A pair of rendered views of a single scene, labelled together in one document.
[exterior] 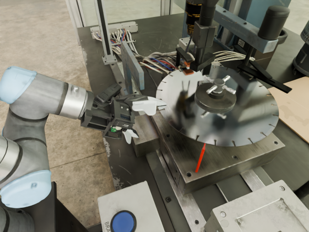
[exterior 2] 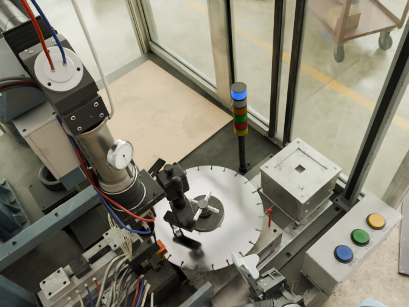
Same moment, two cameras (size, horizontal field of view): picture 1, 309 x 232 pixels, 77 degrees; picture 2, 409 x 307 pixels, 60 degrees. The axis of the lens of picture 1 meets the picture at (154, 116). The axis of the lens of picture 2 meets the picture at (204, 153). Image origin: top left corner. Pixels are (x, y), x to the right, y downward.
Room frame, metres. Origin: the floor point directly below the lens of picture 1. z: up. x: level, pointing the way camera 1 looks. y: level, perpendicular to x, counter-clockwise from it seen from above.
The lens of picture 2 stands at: (0.48, 0.32, 1.85)
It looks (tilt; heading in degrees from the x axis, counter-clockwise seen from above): 52 degrees down; 259
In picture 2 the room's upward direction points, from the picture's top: 11 degrees counter-clockwise
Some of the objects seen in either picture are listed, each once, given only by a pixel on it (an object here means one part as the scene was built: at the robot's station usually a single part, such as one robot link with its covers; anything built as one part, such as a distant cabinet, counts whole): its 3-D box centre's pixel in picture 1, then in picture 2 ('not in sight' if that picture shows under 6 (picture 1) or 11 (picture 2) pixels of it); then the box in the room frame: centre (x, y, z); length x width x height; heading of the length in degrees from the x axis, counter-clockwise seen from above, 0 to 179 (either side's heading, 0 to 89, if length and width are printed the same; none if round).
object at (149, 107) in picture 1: (150, 107); (248, 262); (0.36, 0.01, 0.96); 0.09 x 0.06 x 0.03; 101
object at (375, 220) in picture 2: not in sight; (375, 222); (-0.03, 0.01, 0.90); 0.04 x 0.04 x 0.02
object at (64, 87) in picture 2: not in sight; (53, 84); (0.62, -0.24, 1.45); 0.35 x 0.07 x 0.28; 110
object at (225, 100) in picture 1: (215, 93); (204, 211); (0.41, -0.17, 0.96); 0.11 x 0.11 x 0.03
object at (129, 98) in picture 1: (131, 103); (251, 281); (0.37, 0.06, 0.97); 0.09 x 0.02 x 0.05; 101
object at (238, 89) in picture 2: not in sight; (238, 91); (0.21, -0.39, 1.14); 0.05 x 0.04 x 0.03; 110
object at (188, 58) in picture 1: (183, 62); (148, 257); (0.60, -0.10, 0.95); 0.10 x 0.03 x 0.07; 20
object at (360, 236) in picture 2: not in sight; (360, 237); (0.04, 0.03, 0.90); 0.04 x 0.04 x 0.02
